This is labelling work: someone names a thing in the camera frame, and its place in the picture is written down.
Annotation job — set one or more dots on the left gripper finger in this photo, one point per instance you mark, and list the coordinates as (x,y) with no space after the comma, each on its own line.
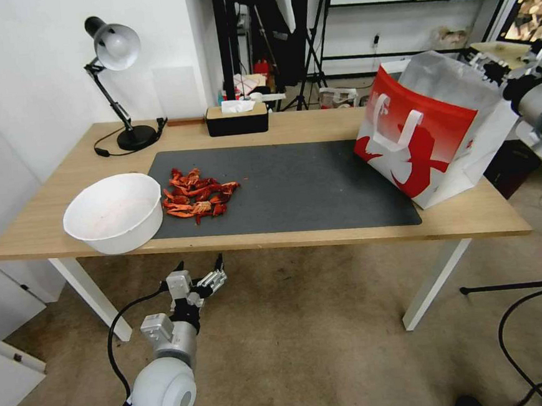
(211,282)
(179,268)

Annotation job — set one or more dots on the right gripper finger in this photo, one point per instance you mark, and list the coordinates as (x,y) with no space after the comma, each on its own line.
(481,60)

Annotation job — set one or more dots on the red white takeout bag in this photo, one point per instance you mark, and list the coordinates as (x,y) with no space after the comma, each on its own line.
(425,130)

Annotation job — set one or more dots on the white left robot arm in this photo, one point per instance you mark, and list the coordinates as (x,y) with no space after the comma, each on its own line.
(167,399)

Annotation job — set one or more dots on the white takeout container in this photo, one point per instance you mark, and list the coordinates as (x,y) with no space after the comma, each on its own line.
(114,213)

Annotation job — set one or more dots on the black tissue box wooden lid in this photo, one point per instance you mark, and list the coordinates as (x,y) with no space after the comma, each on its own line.
(237,120)

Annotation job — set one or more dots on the pale yellow tray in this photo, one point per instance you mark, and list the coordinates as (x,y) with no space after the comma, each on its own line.
(498,49)

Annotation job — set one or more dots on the red crayfish shell piece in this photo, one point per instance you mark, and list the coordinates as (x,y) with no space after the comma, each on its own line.
(176,201)
(202,208)
(178,177)
(219,210)
(180,213)
(194,175)
(204,185)
(229,186)

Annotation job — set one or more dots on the white table leg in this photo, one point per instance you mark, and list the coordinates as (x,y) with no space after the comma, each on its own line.
(93,299)
(434,286)

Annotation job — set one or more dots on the black desk mat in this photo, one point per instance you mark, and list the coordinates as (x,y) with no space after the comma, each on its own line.
(298,187)

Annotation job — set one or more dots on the white tissue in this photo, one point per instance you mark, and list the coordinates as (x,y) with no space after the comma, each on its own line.
(236,106)

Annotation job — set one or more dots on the black tripod stand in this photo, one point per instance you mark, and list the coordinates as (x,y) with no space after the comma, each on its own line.
(308,54)

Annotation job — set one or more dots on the wooden table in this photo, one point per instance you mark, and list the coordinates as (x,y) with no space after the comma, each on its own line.
(293,126)

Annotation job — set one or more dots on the white board panel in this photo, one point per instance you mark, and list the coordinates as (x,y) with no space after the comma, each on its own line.
(8,378)

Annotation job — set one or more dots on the cardboard box with papers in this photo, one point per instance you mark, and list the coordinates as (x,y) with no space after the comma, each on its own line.
(248,83)

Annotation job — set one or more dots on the white softbox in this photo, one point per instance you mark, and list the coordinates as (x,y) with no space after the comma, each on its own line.
(283,2)

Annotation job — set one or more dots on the black stand leg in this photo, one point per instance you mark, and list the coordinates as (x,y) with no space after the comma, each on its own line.
(521,284)

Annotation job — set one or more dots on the black desk lamp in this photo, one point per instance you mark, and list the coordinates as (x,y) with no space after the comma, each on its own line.
(116,51)

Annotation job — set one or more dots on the black shoe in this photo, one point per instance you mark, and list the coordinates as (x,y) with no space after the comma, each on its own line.
(469,405)

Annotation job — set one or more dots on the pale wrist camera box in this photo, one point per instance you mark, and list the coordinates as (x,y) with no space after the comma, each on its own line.
(180,284)

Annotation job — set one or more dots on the black shelf frame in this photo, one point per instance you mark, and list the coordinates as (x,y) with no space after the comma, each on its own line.
(226,37)

